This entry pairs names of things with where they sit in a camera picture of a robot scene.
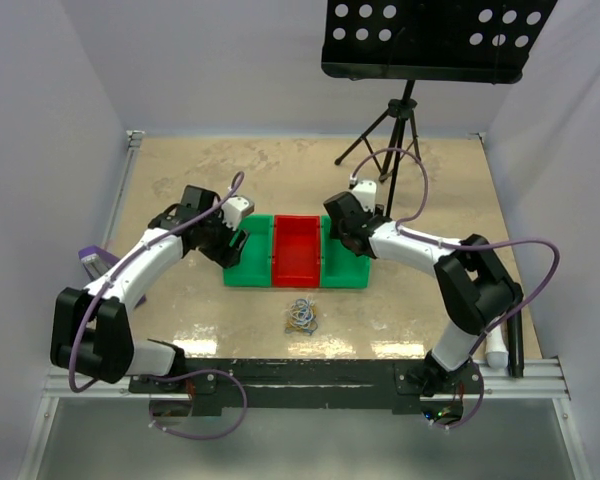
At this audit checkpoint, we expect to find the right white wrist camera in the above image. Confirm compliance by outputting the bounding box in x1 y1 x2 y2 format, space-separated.
349 175 378 212

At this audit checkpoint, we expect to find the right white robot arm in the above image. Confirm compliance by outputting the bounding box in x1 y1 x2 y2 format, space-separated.
324 191 522 393

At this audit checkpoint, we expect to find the green plastic bin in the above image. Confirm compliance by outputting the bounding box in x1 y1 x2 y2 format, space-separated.
320 215 371 289
223 215 274 288

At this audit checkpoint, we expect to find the red plastic bin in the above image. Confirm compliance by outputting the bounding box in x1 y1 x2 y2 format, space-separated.
272 215 322 288

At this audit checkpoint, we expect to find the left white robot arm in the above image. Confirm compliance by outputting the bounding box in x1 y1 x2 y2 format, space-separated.
50 185 255 392

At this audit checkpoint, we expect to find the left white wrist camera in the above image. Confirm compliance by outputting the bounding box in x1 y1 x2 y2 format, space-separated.
221 194 255 230

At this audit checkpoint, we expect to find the purple holder block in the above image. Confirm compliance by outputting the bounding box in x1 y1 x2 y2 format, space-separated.
78 245 120 283

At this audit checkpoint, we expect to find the blue cable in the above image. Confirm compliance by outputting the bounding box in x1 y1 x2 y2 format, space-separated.
284 298 322 335

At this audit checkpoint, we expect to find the black microphone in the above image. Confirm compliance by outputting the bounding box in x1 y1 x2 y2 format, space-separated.
507 311 525 379

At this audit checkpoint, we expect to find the white cable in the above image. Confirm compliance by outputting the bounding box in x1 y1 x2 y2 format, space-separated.
287 298 319 326

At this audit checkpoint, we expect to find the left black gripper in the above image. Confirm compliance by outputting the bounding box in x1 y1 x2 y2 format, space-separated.
199 208 250 268

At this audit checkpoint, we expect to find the black music stand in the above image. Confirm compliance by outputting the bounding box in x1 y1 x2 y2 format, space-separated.
321 0 556 191

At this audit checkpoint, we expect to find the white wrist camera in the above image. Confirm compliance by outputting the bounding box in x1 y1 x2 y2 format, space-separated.
221 194 255 230
349 175 378 212

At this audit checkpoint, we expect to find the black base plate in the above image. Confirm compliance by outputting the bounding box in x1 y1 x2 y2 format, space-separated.
128 357 486 417

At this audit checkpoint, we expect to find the white microphone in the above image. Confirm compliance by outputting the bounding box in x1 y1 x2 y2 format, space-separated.
485 326 509 370

